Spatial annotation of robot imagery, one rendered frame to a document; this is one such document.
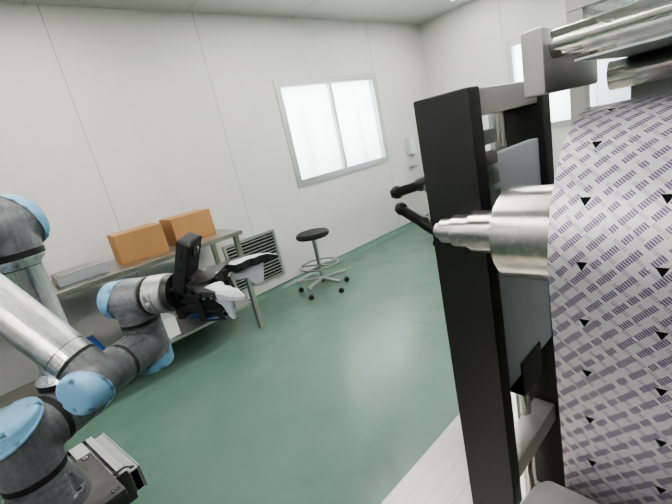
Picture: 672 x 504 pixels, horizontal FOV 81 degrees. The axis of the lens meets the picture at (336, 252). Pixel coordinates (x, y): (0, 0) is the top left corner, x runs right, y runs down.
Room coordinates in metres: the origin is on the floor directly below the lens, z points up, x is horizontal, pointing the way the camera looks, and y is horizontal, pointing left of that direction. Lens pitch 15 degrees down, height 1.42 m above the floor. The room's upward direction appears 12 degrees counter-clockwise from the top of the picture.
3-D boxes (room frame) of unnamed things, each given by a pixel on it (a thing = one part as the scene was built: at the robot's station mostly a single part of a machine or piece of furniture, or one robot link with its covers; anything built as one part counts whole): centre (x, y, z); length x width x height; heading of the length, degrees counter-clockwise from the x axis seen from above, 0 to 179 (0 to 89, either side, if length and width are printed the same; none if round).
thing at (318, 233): (3.82, 0.18, 0.31); 0.55 x 0.53 x 0.62; 130
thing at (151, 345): (0.73, 0.42, 1.12); 0.11 x 0.08 x 0.11; 163
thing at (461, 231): (0.29, -0.11, 1.33); 0.06 x 0.03 x 0.03; 40
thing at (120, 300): (0.75, 0.42, 1.21); 0.11 x 0.08 x 0.09; 73
